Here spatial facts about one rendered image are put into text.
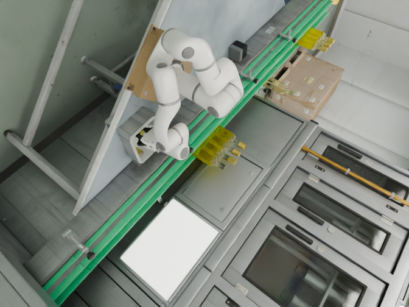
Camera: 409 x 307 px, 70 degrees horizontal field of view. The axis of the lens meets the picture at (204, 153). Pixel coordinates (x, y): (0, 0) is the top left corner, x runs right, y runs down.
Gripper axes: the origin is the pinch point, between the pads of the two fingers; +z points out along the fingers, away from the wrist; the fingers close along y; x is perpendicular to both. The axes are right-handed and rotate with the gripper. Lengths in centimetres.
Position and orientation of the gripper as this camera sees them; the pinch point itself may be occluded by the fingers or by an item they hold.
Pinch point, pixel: (140, 132)
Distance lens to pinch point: 141.1
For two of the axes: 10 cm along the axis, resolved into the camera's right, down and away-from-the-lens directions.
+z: -7.6, -3.4, 5.6
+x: -2.2, -6.7, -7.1
